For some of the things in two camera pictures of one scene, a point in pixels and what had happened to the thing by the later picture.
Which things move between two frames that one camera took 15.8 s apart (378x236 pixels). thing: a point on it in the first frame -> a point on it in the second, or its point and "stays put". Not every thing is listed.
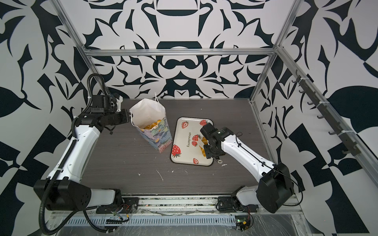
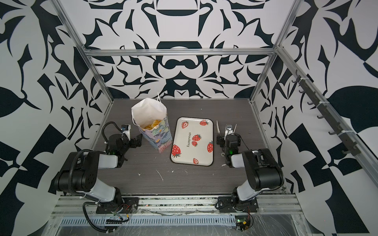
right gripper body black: x=209 y=152 -> x=221 y=139
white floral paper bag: x=149 y=117 stays put
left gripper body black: x=118 y=119 -> x=132 y=144
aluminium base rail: x=179 y=205 stays put
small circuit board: x=242 y=222 stays put
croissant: x=204 y=139 -> x=155 y=123
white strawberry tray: x=186 y=139 stays put
